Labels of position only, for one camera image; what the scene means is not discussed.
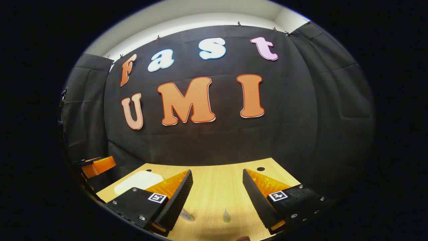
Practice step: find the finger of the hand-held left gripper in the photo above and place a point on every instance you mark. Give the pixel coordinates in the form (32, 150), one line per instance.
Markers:
(98, 166)

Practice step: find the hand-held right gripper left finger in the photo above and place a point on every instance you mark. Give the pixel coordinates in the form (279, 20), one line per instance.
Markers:
(179, 197)

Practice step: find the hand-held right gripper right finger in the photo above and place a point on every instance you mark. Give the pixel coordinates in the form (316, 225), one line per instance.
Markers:
(255, 197)

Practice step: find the white tube with green cap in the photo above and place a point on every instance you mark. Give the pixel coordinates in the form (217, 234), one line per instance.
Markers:
(227, 216)

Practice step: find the pale yellow suitcase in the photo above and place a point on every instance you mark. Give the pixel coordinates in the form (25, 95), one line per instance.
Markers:
(137, 182)

